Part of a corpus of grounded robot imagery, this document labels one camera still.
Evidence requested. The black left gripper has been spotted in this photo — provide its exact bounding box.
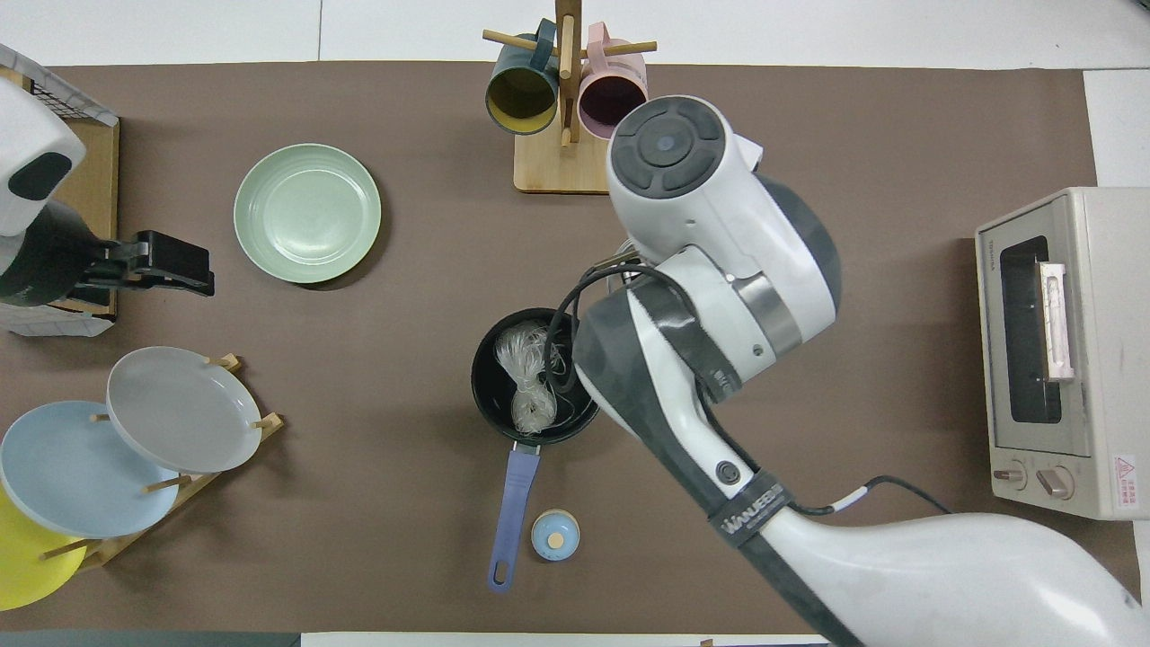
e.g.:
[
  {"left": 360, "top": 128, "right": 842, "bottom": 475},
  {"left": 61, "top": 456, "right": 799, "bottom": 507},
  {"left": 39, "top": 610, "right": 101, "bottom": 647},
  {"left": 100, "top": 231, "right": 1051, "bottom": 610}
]
[{"left": 70, "top": 231, "right": 215, "bottom": 297}]

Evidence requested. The white vermicelli bundle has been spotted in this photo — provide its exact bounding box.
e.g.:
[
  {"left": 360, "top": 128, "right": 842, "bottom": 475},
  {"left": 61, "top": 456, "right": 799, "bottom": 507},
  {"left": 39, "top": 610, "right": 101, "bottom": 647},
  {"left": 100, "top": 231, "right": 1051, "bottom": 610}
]
[{"left": 494, "top": 323, "right": 569, "bottom": 437}]

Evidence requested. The mint green plate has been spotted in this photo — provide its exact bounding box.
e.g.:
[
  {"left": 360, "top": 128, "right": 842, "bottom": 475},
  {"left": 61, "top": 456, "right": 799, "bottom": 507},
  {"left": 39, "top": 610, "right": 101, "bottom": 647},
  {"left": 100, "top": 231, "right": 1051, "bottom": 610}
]
[{"left": 234, "top": 144, "right": 382, "bottom": 285}]

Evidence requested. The grey plate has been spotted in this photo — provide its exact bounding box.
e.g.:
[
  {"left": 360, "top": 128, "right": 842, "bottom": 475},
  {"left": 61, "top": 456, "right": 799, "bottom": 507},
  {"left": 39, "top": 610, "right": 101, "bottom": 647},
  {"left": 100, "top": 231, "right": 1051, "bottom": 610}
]
[{"left": 106, "top": 347, "right": 263, "bottom": 474}]

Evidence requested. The light blue plate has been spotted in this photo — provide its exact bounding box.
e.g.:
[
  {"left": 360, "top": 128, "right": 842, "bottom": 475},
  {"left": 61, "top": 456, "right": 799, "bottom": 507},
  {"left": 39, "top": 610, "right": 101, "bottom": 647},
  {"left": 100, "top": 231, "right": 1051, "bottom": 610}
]
[{"left": 0, "top": 401, "right": 181, "bottom": 538}]

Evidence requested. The wooden plate rack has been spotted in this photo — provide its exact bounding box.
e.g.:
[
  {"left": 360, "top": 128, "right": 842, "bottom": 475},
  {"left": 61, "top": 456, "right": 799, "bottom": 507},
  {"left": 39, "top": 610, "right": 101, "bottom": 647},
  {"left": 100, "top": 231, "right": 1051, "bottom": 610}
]
[{"left": 40, "top": 353, "right": 285, "bottom": 572}]

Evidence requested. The yellow plate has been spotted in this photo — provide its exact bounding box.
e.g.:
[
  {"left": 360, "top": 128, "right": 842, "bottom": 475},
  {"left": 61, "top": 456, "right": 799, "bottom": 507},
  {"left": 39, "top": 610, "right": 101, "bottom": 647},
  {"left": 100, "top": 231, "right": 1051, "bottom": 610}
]
[{"left": 0, "top": 485, "right": 88, "bottom": 612}]

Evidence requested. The dark wooden board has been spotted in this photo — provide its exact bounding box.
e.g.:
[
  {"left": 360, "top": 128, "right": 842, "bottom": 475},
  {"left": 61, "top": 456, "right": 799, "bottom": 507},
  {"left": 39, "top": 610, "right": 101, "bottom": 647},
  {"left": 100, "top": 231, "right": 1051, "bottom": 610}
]
[{"left": 56, "top": 119, "right": 119, "bottom": 317}]

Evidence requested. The grey patterned cloth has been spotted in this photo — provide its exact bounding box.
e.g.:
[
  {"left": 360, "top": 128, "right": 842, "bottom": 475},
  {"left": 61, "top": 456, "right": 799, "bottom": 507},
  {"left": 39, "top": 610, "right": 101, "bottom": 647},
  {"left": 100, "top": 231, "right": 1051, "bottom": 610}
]
[{"left": 0, "top": 301, "right": 116, "bottom": 338}]

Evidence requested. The brown table mat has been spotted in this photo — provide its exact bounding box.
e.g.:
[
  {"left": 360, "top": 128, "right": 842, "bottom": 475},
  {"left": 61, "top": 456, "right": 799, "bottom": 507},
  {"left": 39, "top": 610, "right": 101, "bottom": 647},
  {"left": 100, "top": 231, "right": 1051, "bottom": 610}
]
[{"left": 0, "top": 61, "right": 1142, "bottom": 634}]

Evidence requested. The dark teal mug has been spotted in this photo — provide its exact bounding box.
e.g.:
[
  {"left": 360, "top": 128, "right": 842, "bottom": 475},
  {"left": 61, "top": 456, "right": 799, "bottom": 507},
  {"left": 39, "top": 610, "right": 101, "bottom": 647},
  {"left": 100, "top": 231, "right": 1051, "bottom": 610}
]
[{"left": 485, "top": 20, "right": 560, "bottom": 136}]

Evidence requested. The wooden mug tree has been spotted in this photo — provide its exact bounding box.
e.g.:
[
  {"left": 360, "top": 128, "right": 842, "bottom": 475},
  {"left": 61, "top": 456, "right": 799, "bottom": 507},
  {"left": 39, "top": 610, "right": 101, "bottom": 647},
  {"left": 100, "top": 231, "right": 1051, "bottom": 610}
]
[{"left": 482, "top": 0, "right": 659, "bottom": 194}]

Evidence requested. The dark blue saucepan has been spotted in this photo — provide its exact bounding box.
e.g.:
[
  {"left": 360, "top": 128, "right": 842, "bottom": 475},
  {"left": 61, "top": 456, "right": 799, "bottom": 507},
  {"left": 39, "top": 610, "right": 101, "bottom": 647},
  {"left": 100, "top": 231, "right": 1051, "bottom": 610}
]
[{"left": 471, "top": 308, "right": 601, "bottom": 594}]

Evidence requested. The pink mug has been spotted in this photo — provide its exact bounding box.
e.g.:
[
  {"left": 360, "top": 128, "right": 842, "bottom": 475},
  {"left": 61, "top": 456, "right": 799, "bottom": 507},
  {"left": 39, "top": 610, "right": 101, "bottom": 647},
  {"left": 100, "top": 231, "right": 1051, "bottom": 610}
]
[{"left": 578, "top": 22, "right": 650, "bottom": 140}]

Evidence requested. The small blue call bell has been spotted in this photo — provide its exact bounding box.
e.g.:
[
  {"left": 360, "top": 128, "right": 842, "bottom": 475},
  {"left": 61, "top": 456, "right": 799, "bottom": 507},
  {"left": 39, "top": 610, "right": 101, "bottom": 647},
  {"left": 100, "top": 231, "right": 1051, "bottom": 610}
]
[{"left": 531, "top": 509, "right": 580, "bottom": 563}]

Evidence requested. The white toaster oven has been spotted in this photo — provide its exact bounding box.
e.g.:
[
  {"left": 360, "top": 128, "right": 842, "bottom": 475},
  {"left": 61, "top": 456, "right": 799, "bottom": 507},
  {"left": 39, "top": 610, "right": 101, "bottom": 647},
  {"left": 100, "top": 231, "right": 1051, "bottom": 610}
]
[{"left": 976, "top": 187, "right": 1150, "bottom": 520}]

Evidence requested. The black wire basket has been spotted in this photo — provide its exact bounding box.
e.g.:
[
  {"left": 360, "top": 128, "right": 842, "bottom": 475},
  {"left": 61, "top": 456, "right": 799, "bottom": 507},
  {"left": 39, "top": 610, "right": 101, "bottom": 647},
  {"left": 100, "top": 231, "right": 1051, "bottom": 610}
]
[{"left": 0, "top": 43, "right": 119, "bottom": 127}]

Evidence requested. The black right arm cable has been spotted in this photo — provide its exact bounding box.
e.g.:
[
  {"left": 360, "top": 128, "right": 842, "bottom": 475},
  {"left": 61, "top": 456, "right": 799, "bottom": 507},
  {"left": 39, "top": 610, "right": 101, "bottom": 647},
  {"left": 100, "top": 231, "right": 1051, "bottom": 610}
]
[{"left": 546, "top": 259, "right": 953, "bottom": 518}]

